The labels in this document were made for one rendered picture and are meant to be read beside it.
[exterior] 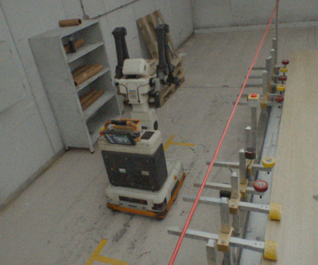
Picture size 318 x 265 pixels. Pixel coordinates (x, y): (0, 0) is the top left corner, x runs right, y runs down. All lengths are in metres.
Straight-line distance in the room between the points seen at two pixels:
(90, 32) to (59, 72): 0.92
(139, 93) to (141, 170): 0.68
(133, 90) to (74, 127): 1.59
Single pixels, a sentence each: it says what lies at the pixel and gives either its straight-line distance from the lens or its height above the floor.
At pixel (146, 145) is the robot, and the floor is 0.79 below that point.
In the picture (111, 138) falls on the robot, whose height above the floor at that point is 0.87.
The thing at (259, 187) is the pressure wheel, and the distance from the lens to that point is 1.97.
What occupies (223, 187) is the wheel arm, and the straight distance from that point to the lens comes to 2.05.
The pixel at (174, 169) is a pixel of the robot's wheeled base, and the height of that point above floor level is 0.28.
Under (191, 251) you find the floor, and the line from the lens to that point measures 2.84.
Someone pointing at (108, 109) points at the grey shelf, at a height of 0.21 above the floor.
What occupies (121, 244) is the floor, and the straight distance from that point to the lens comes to 3.02.
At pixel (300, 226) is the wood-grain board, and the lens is 1.79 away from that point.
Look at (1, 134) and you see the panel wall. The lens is 3.85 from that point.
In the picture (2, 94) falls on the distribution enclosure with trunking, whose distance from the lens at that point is 3.54.
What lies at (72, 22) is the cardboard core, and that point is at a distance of 4.34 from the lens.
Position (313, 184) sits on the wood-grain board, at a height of 0.90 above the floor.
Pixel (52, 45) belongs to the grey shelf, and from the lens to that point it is 3.95.
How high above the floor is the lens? 2.16
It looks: 29 degrees down
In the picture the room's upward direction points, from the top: 10 degrees counter-clockwise
